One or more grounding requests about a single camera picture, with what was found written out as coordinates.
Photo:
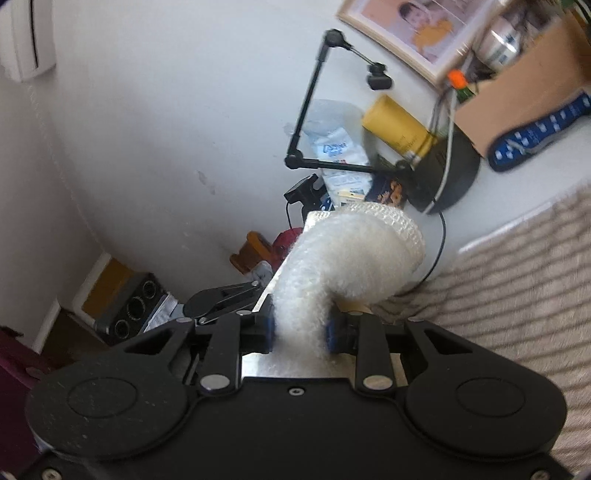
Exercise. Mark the black speaker box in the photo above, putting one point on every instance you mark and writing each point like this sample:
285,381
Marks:
134,307

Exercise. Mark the framed picture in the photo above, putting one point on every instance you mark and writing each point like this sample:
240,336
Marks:
415,27

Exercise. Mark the silver metal can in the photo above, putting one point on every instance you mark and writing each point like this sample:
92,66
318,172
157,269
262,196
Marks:
501,39

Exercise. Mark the dark blue snack box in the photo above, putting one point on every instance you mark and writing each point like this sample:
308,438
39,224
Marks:
390,193

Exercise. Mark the red object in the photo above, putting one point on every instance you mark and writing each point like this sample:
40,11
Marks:
285,244

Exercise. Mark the white fuzzy sock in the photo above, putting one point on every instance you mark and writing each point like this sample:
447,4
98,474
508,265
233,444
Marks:
351,258

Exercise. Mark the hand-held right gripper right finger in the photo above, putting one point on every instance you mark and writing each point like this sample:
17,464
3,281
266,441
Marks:
330,337

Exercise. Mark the clear plastic bag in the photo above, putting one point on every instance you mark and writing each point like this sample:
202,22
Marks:
337,138

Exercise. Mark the orange cap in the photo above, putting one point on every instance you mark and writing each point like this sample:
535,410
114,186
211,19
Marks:
458,79

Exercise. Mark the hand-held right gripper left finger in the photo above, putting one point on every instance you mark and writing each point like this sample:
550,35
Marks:
268,331

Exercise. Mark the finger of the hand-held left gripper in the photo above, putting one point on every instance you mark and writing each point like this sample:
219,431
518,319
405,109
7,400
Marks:
221,299

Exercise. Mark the orange wooden holder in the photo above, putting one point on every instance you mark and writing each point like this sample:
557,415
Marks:
251,251

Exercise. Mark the small black camera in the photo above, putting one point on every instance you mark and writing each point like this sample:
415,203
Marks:
302,190

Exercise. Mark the blue patterned sock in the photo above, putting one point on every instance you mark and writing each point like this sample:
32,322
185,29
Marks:
535,134

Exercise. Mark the brown cardboard box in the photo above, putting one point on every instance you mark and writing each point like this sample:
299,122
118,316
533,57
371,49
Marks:
521,92

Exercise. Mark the black webcam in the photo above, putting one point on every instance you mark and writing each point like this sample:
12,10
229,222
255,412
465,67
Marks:
379,78

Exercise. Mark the striped beige blanket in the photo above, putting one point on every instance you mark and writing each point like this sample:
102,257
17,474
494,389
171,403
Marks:
508,300

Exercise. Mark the black round stand base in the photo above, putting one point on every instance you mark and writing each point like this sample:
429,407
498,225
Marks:
455,166

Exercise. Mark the white air conditioner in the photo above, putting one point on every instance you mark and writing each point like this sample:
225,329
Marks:
23,37

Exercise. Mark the black articulated camera stand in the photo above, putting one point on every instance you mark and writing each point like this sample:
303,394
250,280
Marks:
308,94

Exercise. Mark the yellow cardboard tube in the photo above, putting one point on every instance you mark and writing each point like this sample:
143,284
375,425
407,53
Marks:
397,127

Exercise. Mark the dark maroon cloth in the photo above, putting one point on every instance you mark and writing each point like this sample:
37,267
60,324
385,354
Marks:
18,397

